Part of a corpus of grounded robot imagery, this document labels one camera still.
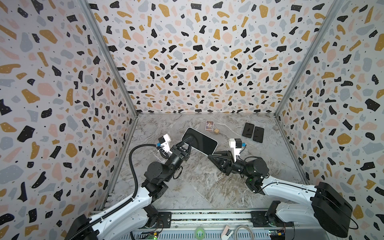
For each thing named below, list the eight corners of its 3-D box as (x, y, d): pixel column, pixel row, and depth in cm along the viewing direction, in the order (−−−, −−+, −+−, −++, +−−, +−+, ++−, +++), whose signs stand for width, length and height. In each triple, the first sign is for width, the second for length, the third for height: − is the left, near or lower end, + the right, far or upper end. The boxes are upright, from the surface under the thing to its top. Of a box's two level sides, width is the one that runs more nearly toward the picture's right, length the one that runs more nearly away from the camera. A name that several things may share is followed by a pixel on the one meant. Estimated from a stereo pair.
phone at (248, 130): (241, 136, 111) (241, 134, 110) (244, 123, 120) (245, 121, 118) (251, 139, 110) (252, 137, 108) (254, 126, 118) (255, 124, 116)
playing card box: (204, 130, 114) (204, 128, 112) (206, 122, 120) (206, 119, 118) (213, 131, 114) (213, 129, 112) (214, 123, 119) (214, 121, 117)
